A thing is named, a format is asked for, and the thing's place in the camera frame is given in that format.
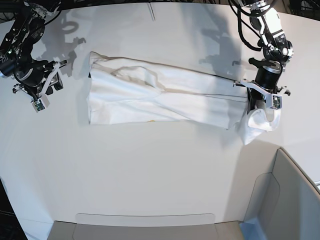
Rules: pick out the white printed t-shirt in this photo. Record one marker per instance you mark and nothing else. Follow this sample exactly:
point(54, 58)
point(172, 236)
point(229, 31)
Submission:
point(125, 90)

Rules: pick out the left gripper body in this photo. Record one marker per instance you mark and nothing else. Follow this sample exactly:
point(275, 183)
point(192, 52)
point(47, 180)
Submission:
point(268, 74)

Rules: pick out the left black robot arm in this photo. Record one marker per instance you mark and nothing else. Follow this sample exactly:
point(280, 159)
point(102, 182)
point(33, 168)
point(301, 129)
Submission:
point(261, 17)

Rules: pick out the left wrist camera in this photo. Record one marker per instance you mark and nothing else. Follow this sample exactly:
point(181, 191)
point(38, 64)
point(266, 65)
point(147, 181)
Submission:
point(273, 101)

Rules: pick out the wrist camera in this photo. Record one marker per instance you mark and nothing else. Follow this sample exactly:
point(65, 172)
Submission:
point(273, 101)
point(40, 105)

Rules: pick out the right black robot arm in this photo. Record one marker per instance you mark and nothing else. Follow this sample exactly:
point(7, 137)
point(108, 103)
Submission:
point(27, 29)

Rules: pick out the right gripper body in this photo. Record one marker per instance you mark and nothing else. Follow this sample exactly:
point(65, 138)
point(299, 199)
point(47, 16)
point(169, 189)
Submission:
point(35, 81)

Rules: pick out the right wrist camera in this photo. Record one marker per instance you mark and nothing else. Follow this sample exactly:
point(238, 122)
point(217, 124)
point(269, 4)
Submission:
point(40, 105)

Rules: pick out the grey plastic bin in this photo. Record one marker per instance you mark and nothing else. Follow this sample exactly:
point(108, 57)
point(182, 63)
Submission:
point(284, 205)

